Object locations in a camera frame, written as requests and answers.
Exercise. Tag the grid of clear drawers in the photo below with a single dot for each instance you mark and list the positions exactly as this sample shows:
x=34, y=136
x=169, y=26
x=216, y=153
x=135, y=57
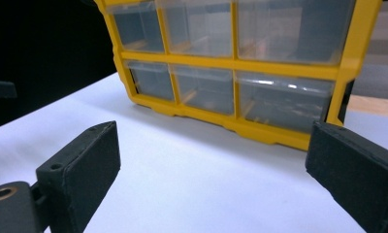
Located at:
x=279, y=100

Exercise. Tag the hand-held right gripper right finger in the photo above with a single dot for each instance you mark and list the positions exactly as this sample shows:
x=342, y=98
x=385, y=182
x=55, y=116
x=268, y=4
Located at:
x=357, y=181

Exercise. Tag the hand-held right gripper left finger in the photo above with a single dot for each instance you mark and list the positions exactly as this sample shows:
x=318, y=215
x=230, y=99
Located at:
x=82, y=168

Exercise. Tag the black curtain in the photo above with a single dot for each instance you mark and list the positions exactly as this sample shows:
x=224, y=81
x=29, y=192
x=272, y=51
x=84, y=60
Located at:
x=46, y=42

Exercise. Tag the black metal stand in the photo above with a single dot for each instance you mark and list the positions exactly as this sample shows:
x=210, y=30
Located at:
x=1, y=89

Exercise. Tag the yellow black organizer cabinet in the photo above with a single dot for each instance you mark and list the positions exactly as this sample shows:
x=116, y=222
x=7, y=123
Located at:
x=357, y=48

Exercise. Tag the light wooden table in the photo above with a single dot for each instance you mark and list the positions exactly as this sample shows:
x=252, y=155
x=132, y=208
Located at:
x=376, y=106

